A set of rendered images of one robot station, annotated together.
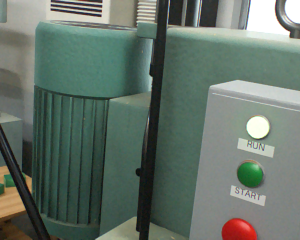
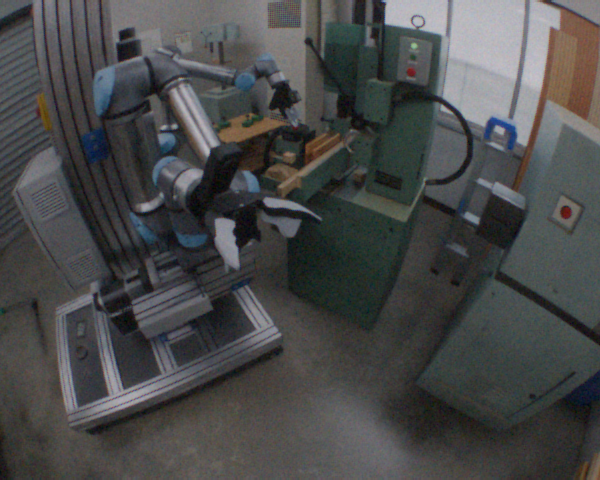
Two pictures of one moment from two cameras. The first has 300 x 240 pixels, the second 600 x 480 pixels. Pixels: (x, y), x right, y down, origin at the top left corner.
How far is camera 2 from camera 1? 0.68 m
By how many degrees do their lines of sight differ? 27
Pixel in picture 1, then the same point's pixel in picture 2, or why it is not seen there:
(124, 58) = (361, 33)
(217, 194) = (404, 63)
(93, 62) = (352, 33)
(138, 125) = (371, 52)
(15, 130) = (247, 96)
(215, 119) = (403, 44)
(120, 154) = (364, 62)
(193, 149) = (393, 56)
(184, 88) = (389, 39)
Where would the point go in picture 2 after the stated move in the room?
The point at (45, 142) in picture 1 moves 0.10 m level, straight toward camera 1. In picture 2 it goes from (333, 61) to (342, 64)
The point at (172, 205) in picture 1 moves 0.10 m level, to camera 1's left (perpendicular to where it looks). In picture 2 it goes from (387, 72) to (360, 70)
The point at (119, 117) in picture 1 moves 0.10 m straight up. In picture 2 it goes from (363, 50) to (364, 26)
